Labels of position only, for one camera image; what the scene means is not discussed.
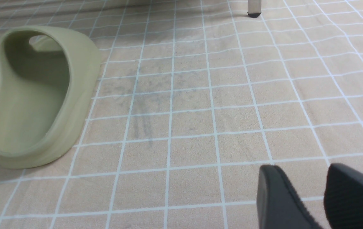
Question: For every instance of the right green foam slide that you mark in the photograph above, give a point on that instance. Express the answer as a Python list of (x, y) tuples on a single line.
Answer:
[(47, 78)]

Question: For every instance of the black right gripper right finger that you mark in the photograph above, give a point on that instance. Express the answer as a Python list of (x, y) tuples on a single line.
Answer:
[(343, 198)]

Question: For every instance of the silver metal shoe rack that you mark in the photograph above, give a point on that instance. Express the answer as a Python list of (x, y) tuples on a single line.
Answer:
[(254, 8)]

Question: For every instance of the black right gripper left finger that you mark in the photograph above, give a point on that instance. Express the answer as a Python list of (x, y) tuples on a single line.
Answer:
[(278, 204)]

